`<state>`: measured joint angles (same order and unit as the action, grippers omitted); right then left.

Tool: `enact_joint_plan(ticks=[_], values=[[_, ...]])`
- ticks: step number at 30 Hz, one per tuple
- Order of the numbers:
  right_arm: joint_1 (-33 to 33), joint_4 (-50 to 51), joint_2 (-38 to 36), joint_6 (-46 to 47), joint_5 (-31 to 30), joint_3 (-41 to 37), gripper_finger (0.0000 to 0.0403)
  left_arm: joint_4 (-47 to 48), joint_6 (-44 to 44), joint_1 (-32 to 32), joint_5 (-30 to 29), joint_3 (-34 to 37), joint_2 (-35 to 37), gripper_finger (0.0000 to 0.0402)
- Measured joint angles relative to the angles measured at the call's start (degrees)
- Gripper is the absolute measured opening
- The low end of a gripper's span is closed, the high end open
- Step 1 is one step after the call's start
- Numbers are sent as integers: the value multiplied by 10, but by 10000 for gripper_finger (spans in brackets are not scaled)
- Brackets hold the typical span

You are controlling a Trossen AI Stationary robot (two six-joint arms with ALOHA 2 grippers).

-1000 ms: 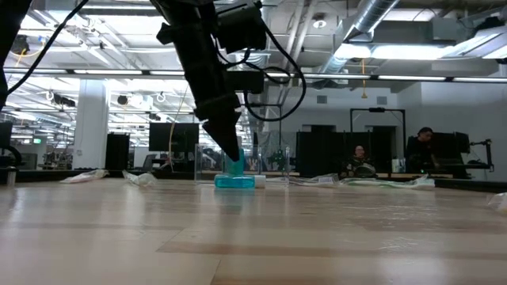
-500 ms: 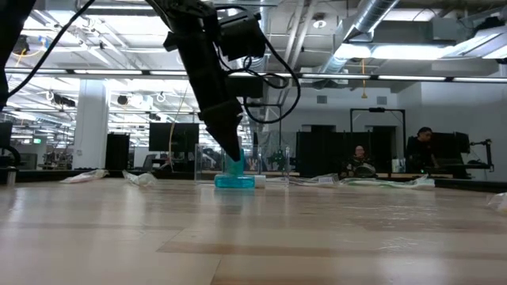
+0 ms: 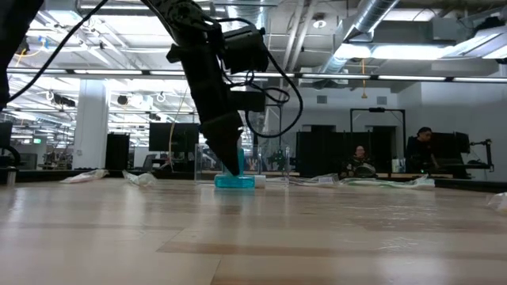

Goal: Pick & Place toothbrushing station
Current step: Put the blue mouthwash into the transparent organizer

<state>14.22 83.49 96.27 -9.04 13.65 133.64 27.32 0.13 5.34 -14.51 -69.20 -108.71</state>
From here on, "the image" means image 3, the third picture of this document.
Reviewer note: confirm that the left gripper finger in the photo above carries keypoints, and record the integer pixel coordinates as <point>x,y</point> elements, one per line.
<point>218,138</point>
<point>235,134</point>

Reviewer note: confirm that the clear plastic container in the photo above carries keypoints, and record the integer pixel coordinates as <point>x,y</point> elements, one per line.
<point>277,166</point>

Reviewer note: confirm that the plastic bag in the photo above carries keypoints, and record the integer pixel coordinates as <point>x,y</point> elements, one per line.
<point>85,177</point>

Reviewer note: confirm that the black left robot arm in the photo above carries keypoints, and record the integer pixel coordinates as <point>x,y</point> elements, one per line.
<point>16,39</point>

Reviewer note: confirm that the black monitor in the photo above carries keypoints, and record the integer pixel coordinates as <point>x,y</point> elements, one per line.
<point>174,137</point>

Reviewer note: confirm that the black tall cabinet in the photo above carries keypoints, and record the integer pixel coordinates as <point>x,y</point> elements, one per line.
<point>117,152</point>

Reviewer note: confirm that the white square pillar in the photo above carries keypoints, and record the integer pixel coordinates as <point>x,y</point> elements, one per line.
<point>91,122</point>

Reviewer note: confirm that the person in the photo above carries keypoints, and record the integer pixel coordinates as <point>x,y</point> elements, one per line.
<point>359,160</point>
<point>421,152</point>

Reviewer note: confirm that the black desk monitors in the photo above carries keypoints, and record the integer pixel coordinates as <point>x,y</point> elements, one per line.
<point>451,150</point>

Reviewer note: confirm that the black articulated stand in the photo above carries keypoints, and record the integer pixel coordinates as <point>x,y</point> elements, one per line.
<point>488,150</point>

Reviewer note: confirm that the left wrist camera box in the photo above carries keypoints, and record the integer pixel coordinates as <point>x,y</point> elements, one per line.
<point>245,49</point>

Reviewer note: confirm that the black partition wall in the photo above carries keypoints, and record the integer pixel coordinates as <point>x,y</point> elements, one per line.
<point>321,152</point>

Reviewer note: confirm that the black tube stand frame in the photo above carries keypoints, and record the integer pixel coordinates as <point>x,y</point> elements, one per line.
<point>378,109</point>

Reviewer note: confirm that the silver ventilation duct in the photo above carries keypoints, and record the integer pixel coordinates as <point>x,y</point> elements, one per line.
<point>368,16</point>

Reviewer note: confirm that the grey metal post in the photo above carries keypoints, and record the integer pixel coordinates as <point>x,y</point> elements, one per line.
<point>12,176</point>

